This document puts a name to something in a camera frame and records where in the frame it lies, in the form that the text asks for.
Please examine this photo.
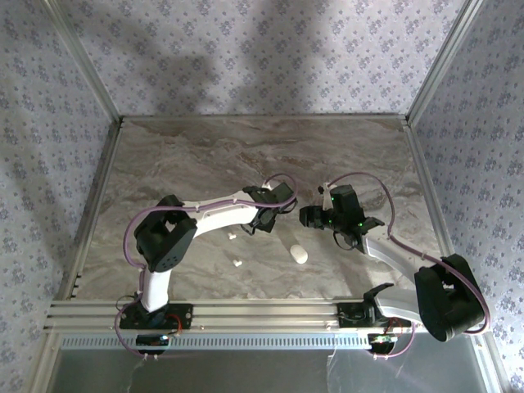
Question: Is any aluminium table side rail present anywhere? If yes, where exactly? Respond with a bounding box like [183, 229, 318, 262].
[403, 118, 476, 302]
[51, 120, 125, 304]

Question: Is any aluminium table end rail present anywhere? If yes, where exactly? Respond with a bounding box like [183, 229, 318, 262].
[120, 115, 410, 124]

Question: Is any small circuit board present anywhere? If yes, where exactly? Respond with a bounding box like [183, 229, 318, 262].
[367, 333, 400, 347]
[136, 333, 170, 348]

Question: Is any white earbud charging case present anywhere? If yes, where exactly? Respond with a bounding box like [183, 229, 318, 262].
[289, 244, 309, 265]

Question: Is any aluminium frame post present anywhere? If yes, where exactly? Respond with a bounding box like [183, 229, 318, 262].
[405, 0, 487, 124]
[40, 0, 126, 126]

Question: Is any grey slotted cable duct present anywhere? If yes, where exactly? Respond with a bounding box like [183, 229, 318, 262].
[56, 332, 372, 352]

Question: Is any grey metal sheet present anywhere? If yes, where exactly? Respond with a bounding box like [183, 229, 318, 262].
[47, 332, 500, 393]

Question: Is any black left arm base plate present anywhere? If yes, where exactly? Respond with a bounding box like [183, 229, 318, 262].
[119, 303, 194, 331]

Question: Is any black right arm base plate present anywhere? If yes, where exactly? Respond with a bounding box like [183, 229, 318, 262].
[337, 302, 413, 329]

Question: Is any small left circuit board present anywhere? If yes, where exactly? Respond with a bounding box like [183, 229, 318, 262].
[136, 333, 170, 348]

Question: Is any small right circuit board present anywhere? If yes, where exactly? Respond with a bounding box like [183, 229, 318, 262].
[367, 333, 400, 347]

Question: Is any aluminium base frame rail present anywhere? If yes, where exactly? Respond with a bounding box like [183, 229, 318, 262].
[45, 297, 490, 333]

